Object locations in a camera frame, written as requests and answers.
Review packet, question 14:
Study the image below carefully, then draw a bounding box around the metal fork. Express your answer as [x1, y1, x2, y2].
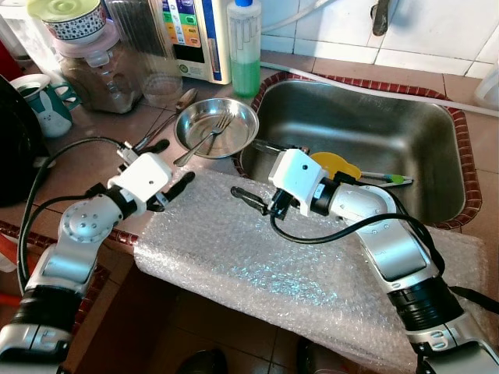
[173, 113, 233, 167]

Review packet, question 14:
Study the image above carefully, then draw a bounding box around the yellow plastic bowl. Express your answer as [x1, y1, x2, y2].
[310, 150, 363, 182]

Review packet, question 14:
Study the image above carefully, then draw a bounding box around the translucent white brush stick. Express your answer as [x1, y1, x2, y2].
[363, 178, 416, 189]

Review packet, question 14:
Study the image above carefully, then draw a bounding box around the round stainless steel bowl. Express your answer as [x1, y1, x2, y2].
[173, 97, 260, 161]

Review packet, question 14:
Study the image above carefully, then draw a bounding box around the clear bubble wrap sheet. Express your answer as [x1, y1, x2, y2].
[133, 168, 499, 373]

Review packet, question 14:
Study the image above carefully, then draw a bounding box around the pink-lidded jar with brown contents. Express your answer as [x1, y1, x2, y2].
[51, 19, 145, 115]

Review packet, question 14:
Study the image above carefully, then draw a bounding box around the green dish soap bottle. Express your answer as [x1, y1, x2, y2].
[226, 0, 264, 98]

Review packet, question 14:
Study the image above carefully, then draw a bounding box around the stainless steel sink basin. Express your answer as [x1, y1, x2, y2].
[238, 76, 467, 227]

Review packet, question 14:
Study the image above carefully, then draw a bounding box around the tall clear storage jar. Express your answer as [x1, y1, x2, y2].
[105, 0, 184, 86]

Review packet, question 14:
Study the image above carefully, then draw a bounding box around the white water purifier appliance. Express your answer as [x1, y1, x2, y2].
[148, 0, 233, 85]

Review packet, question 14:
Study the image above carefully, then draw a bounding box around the teal and white mug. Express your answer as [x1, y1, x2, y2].
[9, 74, 83, 139]

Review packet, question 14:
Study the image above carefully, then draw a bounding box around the large black appliance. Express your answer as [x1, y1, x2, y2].
[0, 76, 51, 207]

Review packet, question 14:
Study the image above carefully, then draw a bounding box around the patterned tin with yellow lid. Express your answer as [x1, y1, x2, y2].
[27, 0, 110, 44]

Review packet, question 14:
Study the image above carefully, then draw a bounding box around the black robot right foot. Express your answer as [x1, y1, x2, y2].
[295, 339, 344, 374]

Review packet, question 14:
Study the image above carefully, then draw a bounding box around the black robot foot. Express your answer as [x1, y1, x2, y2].
[175, 348, 228, 374]
[295, 339, 344, 374]

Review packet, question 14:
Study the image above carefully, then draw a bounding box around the red plastic stool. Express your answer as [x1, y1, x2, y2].
[0, 232, 20, 273]

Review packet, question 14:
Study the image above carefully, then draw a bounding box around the black robot left foot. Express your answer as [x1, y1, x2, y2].
[175, 348, 228, 374]

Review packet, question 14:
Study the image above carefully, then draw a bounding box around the dark metal faucet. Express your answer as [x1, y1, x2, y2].
[371, 0, 393, 37]

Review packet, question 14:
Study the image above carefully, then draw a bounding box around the black pen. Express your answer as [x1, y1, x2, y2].
[450, 285, 499, 314]

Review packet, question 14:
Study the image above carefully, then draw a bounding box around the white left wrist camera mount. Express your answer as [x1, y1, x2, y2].
[108, 152, 174, 213]

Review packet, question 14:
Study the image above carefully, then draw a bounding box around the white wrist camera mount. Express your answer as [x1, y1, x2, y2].
[269, 148, 328, 217]
[108, 152, 174, 213]

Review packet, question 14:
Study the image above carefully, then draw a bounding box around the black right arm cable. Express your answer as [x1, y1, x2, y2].
[269, 204, 445, 273]

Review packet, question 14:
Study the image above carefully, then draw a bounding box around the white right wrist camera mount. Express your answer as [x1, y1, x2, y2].
[269, 148, 328, 217]

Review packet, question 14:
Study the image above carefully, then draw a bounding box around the wooden-handled metal utensil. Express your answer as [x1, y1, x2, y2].
[133, 87, 198, 150]

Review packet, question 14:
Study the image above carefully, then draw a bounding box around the curved white hose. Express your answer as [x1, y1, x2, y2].
[261, 0, 324, 34]

